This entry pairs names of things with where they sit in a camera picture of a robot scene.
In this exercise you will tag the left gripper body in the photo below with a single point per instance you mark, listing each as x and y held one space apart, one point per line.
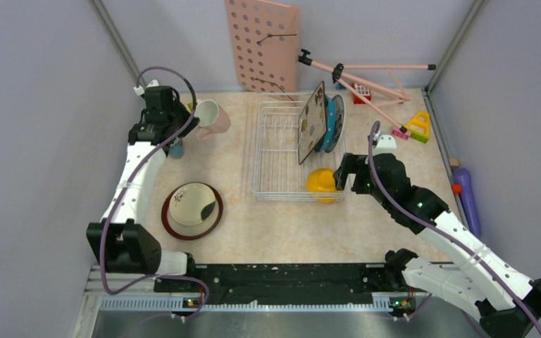
180 113

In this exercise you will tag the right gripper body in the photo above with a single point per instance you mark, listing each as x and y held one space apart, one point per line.
368 183

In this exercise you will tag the yellow ribbed bowl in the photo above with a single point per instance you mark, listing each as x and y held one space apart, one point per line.
320 183

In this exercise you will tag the pink mug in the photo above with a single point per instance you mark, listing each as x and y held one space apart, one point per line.
213 119

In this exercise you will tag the square floral plate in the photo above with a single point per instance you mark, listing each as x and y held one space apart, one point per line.
312 123

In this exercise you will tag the round white patterned plate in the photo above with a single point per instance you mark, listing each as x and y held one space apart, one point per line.
339 120

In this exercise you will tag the teal polka dot plate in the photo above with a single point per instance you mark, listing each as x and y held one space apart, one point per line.
330 116

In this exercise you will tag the cream bowl with brown rim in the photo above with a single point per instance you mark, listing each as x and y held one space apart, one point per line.
191 211

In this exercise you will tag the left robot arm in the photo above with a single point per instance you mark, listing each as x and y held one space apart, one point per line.
120 240

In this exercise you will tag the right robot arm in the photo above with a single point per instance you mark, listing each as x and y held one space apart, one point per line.
504 301

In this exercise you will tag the blue grey mug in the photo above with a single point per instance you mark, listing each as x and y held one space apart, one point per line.
176 151

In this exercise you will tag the small wooden block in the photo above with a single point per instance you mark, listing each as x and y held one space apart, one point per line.
454 163

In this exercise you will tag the red toy block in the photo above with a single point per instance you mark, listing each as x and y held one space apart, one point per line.
363 91

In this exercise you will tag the yellow triangle toy block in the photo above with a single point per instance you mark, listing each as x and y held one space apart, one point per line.
419 127

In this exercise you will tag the pink tripod stand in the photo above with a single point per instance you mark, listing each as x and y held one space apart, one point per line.
340 75

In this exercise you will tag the pink pegboard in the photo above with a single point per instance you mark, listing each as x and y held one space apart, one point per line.
265 38

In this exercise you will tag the white wire dish rack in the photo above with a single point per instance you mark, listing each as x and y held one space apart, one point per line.
277 174

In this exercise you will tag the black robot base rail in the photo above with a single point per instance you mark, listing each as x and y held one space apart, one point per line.
315 284

